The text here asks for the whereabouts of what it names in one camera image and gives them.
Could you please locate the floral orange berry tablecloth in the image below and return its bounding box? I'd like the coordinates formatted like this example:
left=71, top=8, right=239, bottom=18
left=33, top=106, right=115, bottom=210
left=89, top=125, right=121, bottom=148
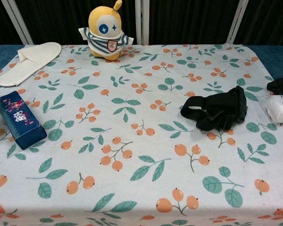
left=0, top=43, right=283, bottom=226

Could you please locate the yellow plush toy striped shirt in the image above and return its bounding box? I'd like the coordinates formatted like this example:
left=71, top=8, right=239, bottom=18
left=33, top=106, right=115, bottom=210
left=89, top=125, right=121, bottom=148
left=78, top=0, right=134, bottom=63

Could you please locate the black pleated curtain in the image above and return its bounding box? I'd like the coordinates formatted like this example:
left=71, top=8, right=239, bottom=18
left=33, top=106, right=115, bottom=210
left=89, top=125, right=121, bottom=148
left=0, top=0, right=27, bottom=47
left=147, top=0, right=237, bottom=46
left=235, top=0, right=283, bottom=47
left=13, top=0, right=138, bottom=46

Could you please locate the white disposable slipper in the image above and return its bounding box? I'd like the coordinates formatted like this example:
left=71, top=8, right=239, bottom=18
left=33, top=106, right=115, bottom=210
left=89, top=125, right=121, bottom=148
left=0, top=41, right=62, bottom=88

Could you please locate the white tissue pack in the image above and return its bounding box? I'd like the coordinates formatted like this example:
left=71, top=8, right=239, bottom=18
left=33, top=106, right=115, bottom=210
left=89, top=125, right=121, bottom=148
left=259, top=94, right=283, bottom=124

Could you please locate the black tied sock bundle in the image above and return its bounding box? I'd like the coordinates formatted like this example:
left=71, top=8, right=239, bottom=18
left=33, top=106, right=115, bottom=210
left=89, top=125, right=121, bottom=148
left=266, top=69, right=283, bottom=96

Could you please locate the white partition frame post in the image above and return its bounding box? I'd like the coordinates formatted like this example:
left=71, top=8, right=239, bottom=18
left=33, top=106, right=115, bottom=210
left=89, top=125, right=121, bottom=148
left=226, top=0, right=249, bottom=44
left=0, top=0, right=35, bottom=46
left=134, top=0, right=150, bottom=46

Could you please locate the black fabric strap garment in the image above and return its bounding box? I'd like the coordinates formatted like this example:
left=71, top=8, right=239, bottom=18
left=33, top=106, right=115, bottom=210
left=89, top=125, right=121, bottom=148
left=180, top=85, right=248, bottom=132

